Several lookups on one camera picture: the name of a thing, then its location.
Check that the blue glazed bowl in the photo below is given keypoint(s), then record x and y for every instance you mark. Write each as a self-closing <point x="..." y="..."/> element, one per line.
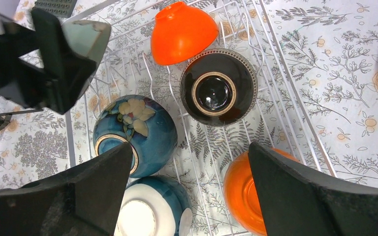
<point x="143" y="123"/>

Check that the black bowl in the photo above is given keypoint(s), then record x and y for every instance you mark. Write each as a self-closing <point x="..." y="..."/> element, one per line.
<point x="218" y="87"/>

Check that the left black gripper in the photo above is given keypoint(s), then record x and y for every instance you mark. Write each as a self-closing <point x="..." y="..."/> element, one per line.
<point x="59" y="84"/>

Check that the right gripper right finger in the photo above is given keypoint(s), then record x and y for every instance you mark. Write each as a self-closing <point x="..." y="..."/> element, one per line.
<point x="297" y="200"/>

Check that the orange bowl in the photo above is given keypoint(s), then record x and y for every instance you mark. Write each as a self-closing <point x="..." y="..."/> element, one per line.
<point x="240" y="195"/>
<point x="180" y="33"/>

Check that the white wire dish rack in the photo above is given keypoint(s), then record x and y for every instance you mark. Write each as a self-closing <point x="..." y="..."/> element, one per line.
<point x="279" y="118"/>

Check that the mint green bowl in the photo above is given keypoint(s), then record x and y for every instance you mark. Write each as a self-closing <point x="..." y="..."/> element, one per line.
<point x="88" y="38"/>

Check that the grey building baseplate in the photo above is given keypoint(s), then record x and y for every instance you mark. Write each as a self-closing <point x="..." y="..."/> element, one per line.
<point x="59" y="8"/>

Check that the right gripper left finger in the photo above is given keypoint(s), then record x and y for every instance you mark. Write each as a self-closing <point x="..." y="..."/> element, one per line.
<point x="84" y="200"/>

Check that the teal and white bowl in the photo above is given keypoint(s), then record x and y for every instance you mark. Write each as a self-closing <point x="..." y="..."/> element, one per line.
<point x="155" y="206"/>

